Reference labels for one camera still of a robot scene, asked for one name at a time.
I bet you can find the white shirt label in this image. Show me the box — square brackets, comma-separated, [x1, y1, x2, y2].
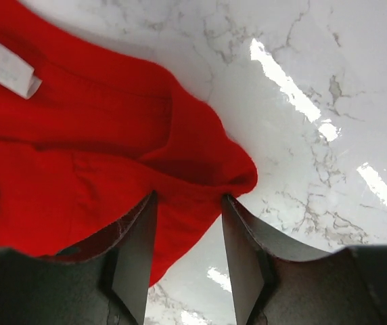
[0, 44, 42, 100]

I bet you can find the red t shirt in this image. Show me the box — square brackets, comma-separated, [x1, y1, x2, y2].
[0, 1, 258, 284]

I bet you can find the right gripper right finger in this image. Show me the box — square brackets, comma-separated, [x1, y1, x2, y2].
[221, 194, 346, 325]

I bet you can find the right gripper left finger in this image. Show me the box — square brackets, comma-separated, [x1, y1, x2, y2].
[54, 190, 159, 325]

